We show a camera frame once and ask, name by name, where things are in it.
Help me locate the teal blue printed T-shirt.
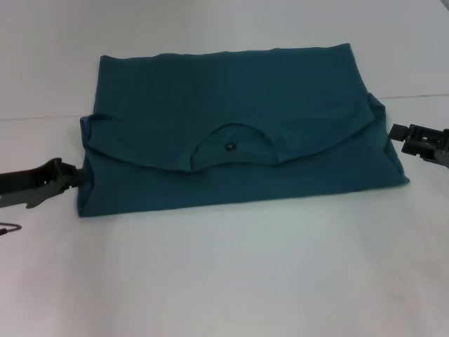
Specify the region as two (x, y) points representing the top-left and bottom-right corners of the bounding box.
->
(77, 42), (410, 218)

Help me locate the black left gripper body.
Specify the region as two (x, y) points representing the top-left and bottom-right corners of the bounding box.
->
(0, 157), (67, 210)

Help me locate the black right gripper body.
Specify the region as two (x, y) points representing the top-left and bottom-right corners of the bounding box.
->
(422, 128), (449, 166)

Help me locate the left gripper cable with plug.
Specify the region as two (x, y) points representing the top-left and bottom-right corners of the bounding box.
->
(0, 222), (22, 237)

